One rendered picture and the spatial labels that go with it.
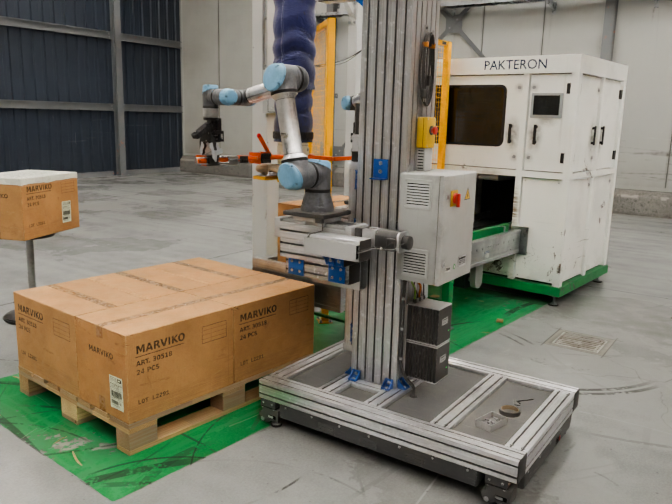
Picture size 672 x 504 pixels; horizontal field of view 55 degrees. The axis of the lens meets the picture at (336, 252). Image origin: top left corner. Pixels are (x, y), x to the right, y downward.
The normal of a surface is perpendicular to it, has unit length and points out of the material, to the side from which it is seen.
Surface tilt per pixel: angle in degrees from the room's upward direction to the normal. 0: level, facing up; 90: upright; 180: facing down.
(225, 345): 90
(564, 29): 90
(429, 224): 90
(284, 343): 90
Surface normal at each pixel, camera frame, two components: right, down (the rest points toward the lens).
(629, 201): -0.57, 0.15
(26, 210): 0.98, 0.07
